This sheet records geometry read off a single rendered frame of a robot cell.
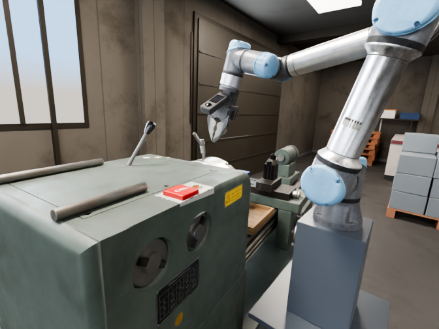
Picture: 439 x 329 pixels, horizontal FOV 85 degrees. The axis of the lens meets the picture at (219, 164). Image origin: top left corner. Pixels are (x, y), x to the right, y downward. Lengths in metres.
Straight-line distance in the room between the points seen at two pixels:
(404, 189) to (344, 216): 3.43
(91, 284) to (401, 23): 0.72
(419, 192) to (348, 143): 3.61
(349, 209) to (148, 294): 0.61
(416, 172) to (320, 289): 3.41
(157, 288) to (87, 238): 0.20
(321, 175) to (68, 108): 2.51
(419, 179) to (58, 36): 4.50
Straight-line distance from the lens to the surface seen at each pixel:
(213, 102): 0.87
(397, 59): 0.68
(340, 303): 0.95
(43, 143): 2.78
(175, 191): 0.56
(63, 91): 2.80
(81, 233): 0.45
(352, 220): 0.88
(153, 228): 0.48
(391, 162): 6.75
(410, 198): 4.29
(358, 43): 0.84
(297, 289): 0.98
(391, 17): 0.66
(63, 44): 2.87
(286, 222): 1.57
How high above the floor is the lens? 1.45
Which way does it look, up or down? 13 degrees down
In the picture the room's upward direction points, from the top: 2 degrees clockwise
